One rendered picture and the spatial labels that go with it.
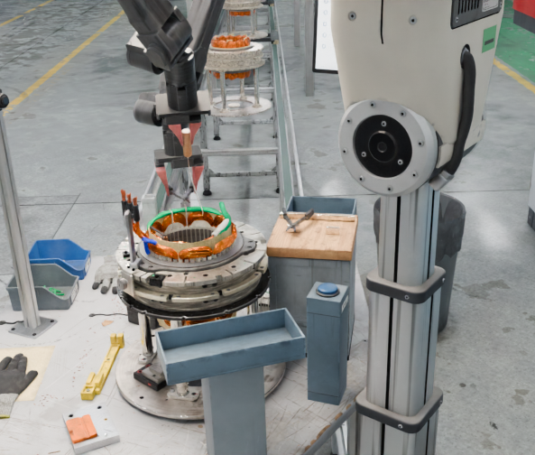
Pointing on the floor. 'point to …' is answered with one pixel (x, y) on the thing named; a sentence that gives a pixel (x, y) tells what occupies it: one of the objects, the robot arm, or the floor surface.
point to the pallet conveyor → (282, 170)
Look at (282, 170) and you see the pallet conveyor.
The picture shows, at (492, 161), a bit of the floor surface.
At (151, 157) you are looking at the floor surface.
